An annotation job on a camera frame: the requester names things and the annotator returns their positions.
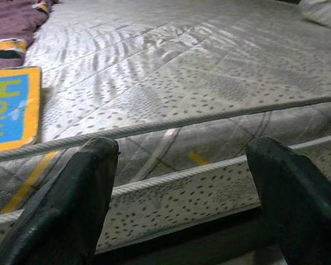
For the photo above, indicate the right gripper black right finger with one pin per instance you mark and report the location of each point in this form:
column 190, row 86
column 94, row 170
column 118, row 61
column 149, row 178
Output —
column 300, row 209

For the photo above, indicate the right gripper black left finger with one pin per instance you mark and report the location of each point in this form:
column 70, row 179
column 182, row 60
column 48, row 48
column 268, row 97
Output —
column 66, row 207

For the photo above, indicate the yellow bordered blue book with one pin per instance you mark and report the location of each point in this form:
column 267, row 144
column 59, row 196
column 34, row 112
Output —
column 13, row 110

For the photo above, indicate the cream pillow with green print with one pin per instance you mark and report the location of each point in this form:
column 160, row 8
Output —
column 325, row 11

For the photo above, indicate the white quilted mattress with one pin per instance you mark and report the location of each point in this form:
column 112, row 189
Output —
column 168, row 69

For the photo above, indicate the maroon printed blanket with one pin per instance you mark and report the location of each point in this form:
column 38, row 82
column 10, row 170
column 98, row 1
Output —
column 8, row 22

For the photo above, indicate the dark bed frame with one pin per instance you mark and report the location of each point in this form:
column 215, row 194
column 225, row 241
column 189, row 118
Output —
column 209, row 243

